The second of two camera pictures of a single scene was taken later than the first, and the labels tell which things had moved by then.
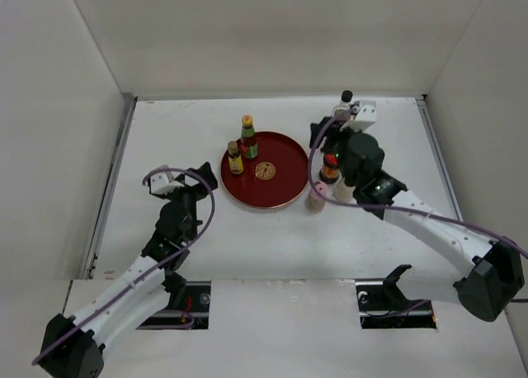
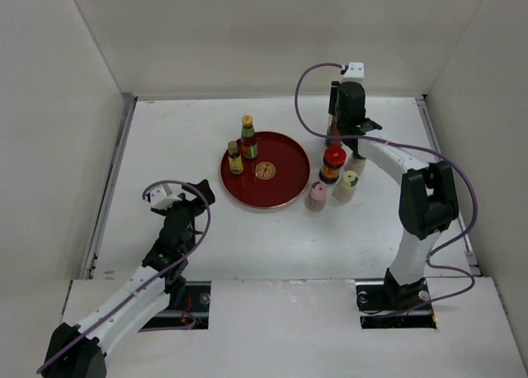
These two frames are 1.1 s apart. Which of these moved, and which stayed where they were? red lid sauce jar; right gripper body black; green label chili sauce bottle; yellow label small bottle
Moved: right gripper body black
Stayed: red lid sauce jar; yellow label small bottle; green label chili sauce bottle
